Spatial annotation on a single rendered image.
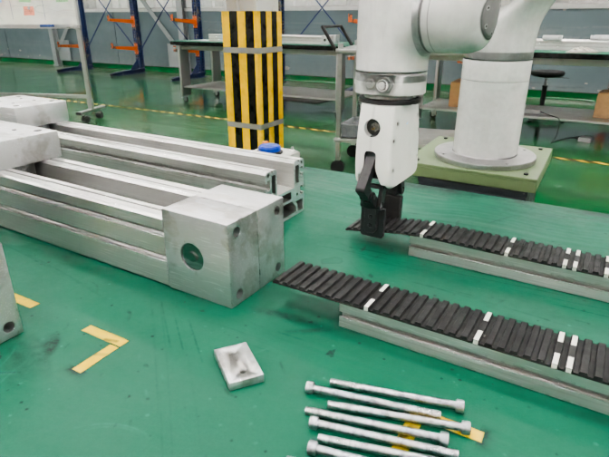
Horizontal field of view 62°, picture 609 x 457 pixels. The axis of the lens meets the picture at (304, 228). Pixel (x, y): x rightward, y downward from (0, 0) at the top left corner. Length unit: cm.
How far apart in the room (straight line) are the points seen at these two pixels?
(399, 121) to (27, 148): 53
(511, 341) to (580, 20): 768
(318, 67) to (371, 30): 860
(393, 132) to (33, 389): 44
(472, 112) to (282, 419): 73
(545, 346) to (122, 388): 35
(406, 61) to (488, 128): 43
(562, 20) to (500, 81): 711
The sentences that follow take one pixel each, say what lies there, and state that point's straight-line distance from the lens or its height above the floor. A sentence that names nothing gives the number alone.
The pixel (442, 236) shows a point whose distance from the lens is 65.
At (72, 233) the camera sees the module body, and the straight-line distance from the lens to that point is 71.
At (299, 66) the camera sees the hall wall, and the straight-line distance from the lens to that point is 939.
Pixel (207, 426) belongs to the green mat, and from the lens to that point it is 41.
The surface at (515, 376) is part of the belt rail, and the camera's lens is 47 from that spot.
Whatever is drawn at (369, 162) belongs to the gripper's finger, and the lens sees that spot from 61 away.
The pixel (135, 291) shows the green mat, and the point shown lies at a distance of 60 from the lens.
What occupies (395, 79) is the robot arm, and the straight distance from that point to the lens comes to 60.
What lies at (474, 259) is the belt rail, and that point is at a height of 79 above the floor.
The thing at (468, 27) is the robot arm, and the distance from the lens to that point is 56.
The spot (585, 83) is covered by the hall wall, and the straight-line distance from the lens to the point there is 810.
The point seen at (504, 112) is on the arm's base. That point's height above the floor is 90.
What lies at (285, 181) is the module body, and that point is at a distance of 77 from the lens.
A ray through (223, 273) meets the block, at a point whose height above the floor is 82.
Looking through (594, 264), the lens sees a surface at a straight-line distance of 63.
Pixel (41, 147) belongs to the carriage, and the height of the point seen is 88.
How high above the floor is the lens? 106
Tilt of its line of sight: 23 degrees down
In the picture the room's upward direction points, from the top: straight up
